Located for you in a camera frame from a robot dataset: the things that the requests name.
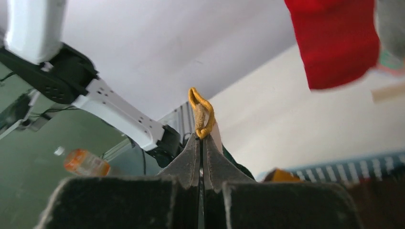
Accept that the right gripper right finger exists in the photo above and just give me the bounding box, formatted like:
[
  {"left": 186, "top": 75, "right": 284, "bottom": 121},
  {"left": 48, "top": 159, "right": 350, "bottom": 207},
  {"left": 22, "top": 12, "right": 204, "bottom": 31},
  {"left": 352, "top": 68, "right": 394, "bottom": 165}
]
[{"left": 202, "top": 136, "right": 363, "bottom": 229}]

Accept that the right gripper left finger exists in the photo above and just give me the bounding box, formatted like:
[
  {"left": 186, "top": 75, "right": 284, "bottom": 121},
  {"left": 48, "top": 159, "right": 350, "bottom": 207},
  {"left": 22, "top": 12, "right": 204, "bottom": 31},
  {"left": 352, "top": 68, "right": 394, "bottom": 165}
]
[{"left": 36, "top": 134, "right": 200, "bottom": 229}]

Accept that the dark green sock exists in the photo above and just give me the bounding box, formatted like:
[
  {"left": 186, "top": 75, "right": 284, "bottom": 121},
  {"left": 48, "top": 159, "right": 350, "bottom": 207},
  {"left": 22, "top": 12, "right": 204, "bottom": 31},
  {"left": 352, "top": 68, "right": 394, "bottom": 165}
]
[{"left": 188, "top": 87, "right": 254, "bottom": 179}]

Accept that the red santa sock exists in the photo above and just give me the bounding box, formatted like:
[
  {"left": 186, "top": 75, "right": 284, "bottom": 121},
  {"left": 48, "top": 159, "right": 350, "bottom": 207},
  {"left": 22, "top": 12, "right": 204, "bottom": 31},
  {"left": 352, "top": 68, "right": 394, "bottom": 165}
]
[{"left": 285, "top": 0, "right": 380, "bottom": 90}]

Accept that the grey beige striped sock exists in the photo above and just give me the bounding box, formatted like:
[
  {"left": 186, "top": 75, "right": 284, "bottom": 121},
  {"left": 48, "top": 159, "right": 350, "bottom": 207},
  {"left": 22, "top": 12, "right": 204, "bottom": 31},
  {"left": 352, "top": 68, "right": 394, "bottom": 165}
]
[{"left": 376, "top": 0, "right": 405, "bottom": 60}]

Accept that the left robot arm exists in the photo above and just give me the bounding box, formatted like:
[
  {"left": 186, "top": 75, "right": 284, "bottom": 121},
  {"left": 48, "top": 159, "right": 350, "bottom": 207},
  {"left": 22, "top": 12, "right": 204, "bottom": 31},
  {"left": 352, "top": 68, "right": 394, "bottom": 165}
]
[{"left": 0, "top": 0, "right": 181, "bottom": 167}]

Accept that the orange drink bottle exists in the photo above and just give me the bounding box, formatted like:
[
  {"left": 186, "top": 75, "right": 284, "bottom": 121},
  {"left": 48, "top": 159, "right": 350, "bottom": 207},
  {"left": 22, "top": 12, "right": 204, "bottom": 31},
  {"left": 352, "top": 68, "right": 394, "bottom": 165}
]
[{"left": 53, "top": 146, "right": 111, "bottom": 177}]

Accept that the blue plastic laundry basket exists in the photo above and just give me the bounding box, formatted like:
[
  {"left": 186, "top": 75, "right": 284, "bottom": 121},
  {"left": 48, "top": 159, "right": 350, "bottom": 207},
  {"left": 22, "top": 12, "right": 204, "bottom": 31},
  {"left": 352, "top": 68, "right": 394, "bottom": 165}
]
[{"left": 287, "top": 151, "right": 405, "bottom": 184}]

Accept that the wooden drying rack frame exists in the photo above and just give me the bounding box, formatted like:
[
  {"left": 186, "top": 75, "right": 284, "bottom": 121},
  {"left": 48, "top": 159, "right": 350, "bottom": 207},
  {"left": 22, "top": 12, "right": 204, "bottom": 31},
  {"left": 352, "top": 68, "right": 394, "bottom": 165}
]
[{"left": 371, "top": 82, "right": 405, "bottom": 103}]

